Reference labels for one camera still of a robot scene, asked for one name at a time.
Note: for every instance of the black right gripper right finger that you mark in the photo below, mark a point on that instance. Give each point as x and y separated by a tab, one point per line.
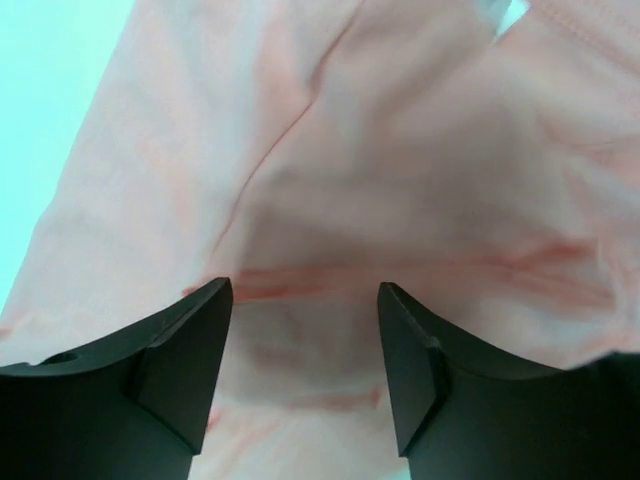
464	409

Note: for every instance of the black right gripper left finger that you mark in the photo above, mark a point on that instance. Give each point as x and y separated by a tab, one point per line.
132	405

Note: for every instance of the salmon pink t-shirt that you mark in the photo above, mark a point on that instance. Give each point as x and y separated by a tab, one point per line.
310	150

